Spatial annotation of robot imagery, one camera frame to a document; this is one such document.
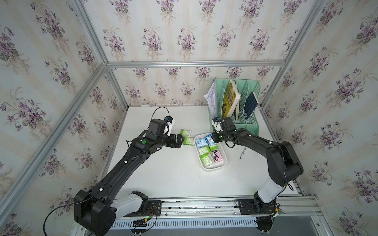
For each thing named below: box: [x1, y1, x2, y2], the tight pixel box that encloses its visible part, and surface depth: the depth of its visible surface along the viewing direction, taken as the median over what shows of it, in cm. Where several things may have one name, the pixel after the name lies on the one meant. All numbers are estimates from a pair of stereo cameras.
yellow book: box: [221, 80, 242, 118], surface depth 98 cm
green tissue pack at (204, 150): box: [197, 145, 212, 156], surface depth 93 cm
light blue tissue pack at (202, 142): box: [195, 137, 209, 148], surface depth 95 cm
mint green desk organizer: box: [208, 78, 261, 136], surface depth 105 cm
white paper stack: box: [203, 78, 219, 120], surface depth 91 cm
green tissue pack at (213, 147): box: [208, 144, 219, 152], surface depth 95 cm
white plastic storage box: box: [193, 132, 228, 171], surface depth 92 cm
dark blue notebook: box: [244, 91, 259, 121], surface depth 106 cm
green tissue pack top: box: [180, 128, 192, 138], surface depth 103 cm
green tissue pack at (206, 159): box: [199, 152, 213, 167], surface depth 89 cm
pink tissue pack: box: [210, 150, 223, 163], surface depth 90 cm
